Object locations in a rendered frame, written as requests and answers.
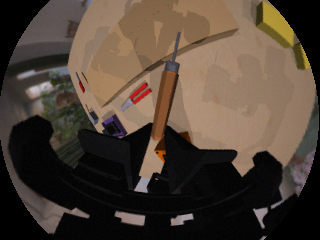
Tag tan panel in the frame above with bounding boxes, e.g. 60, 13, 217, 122
85, 0, 240, 108

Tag brown wooden-handled awl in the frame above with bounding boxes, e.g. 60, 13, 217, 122
151, 32, 181, 141

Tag yellow rectangular block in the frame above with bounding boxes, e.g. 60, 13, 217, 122
256, 0, 295, 48
292, 41, 311, 71

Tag purple square tray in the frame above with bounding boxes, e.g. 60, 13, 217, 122
101, 115, 128, 137

